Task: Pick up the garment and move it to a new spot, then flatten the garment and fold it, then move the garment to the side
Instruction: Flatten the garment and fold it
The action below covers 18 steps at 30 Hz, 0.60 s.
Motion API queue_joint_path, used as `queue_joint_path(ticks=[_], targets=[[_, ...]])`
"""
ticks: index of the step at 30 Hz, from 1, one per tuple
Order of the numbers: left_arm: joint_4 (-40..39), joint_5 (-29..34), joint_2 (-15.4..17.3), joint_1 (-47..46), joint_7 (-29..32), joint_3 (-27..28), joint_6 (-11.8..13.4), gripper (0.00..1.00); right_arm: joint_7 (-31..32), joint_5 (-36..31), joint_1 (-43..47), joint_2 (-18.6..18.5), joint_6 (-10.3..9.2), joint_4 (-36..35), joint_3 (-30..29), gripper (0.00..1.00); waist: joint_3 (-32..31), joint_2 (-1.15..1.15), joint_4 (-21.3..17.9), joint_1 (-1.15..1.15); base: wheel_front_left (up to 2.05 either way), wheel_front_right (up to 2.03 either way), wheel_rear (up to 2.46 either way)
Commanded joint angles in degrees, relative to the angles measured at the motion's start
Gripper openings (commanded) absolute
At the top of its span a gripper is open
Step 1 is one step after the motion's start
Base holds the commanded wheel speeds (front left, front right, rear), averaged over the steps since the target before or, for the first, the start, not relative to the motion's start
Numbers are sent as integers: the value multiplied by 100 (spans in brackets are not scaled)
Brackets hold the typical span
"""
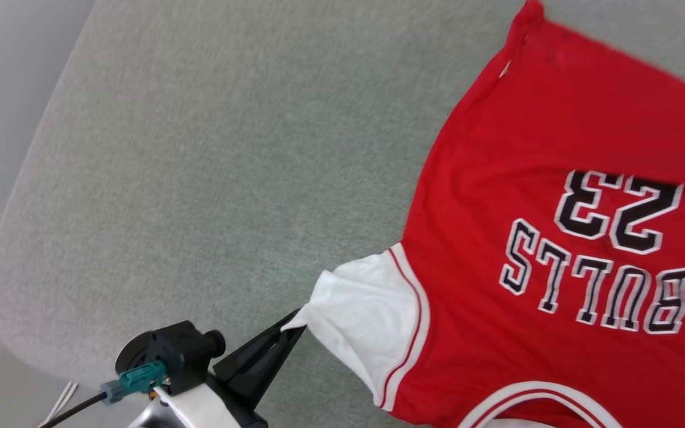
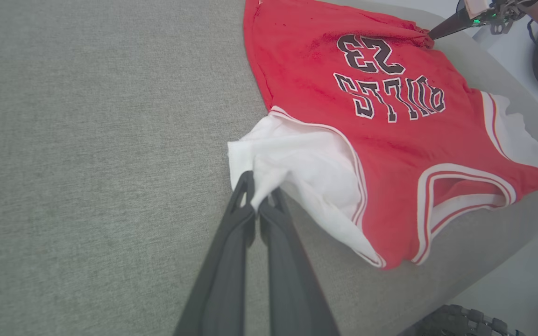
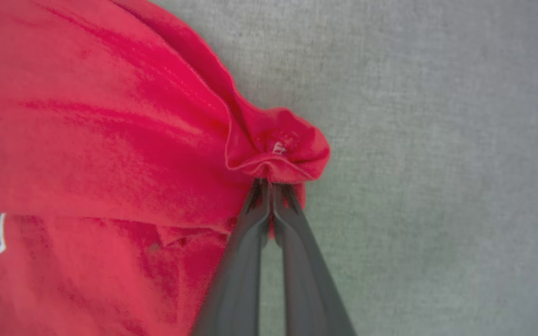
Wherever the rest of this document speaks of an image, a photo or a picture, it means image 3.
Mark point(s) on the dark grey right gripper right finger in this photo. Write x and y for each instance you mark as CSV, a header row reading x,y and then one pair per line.
x,y
306,289

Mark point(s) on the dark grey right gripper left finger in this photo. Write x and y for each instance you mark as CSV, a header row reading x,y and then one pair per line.
x,y
238,280

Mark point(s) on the red jersey garment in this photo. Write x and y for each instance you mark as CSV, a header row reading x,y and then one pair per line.
x,y
87,140

